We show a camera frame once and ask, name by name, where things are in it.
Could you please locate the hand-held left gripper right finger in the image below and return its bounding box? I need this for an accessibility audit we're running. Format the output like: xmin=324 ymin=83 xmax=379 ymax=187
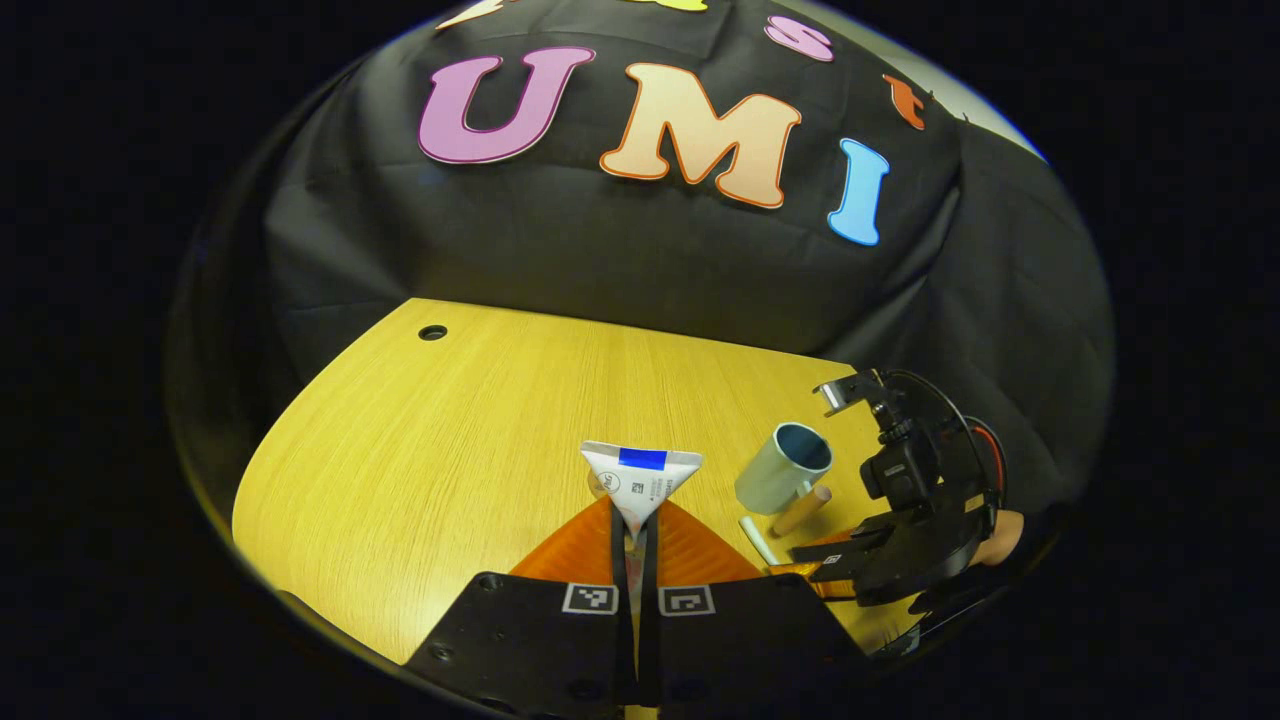
xmin=640 ymin=500 xmax=871 ymax=706

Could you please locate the black backdrop cloth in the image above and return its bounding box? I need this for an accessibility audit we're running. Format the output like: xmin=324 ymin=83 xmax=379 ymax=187
xmin=170 ymin=0 xmax=1116 ymax=521

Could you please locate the white toothpaste tube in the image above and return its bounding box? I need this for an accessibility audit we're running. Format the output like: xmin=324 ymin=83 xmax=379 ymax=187
xmin=580 ymin=440 xmax=704 ymax=641

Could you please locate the pale toothbrush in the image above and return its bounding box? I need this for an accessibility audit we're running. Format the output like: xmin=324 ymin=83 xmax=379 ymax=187
xmin=738 ymin=516 xmax=782 ymax=568

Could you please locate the pale blue cup wooden handle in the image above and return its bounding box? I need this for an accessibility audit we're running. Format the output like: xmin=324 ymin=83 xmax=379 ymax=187
xmin=735 ymin=422 xmax=834 ymax=539

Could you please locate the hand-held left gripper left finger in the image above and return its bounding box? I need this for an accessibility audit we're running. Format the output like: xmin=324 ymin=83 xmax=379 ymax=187
xmin=405 ymin=497 xmax=638 ymax=706

